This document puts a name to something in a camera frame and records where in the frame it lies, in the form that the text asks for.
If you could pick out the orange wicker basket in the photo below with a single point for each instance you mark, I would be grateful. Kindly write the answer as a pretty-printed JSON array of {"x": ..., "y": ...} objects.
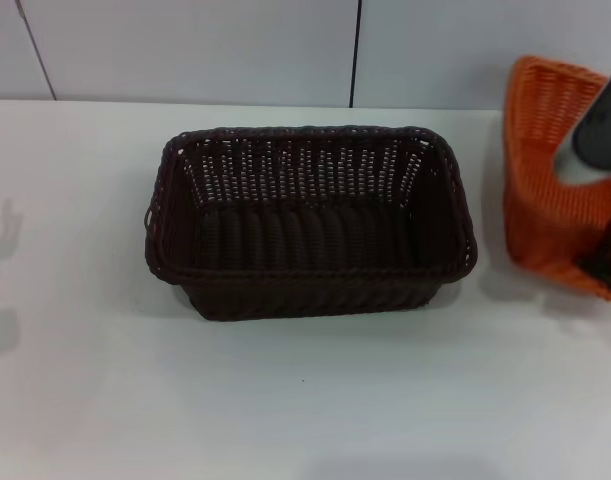
[{"x": 535, "y": 150}]

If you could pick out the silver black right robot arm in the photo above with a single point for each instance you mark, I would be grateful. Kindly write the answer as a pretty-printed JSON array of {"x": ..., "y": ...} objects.
[{"x": 597, "y": 125}]

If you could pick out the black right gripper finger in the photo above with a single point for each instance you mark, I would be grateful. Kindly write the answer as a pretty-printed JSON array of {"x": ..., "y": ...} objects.
[{"x": 597, "y": 267}]

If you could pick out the dark brown wicker basket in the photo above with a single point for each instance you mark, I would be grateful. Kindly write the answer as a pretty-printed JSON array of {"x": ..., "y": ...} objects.
[{"x": 310, "y": 250}]

